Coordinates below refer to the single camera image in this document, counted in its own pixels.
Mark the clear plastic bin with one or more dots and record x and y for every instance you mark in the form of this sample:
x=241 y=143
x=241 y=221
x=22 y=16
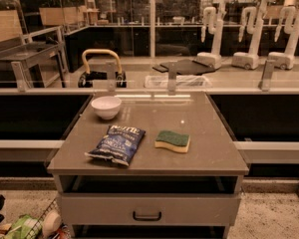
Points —
x=189 y=81

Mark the wire basket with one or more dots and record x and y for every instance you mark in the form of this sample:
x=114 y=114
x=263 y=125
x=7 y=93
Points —
x=36 y=229

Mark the white cup in basket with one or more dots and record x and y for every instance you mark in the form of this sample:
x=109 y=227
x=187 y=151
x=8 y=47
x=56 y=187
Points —
x=51 y=223

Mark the right white background robot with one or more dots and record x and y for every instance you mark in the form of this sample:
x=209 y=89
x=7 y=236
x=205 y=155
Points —
x=289 y=23

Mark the grey counter cabinet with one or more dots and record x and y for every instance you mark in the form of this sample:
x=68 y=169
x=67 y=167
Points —
x=212 y=164

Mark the grey metal side table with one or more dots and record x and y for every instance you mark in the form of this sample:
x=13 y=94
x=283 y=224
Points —
x=40 y=64

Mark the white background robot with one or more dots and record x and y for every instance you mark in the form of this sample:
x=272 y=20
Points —
x=252 y=23
x=213 y=25
x=289 y=23

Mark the white ceramic bowl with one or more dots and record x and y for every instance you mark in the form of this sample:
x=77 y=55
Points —
x=106 y=107

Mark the grey drawer front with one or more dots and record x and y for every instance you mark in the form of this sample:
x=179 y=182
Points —
x=117 y=209

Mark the black floor mat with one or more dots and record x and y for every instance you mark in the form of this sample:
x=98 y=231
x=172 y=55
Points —
x=184 y=67

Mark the black drawer handle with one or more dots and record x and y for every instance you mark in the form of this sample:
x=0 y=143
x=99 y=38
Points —
x=147 y=217

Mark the left white background robot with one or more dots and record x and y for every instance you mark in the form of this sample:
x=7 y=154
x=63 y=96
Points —
x=213 y=25

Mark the middle white background robot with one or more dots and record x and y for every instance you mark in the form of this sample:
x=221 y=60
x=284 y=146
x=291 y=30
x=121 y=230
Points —
x=252 y=23

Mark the green yellow sponge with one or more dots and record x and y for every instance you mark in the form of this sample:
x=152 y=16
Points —
x=173 y=141

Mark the wooden planter box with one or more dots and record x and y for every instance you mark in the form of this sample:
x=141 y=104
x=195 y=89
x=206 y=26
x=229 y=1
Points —
x=54 y=16

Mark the blue chip bag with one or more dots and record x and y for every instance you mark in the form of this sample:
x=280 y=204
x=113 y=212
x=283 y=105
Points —
x=118 y=145

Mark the green snack bag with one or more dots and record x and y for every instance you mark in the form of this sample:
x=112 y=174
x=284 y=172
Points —
x=20 y=227

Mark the yellow handled black cart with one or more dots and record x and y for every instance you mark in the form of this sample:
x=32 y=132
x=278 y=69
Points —
x=113 y=73

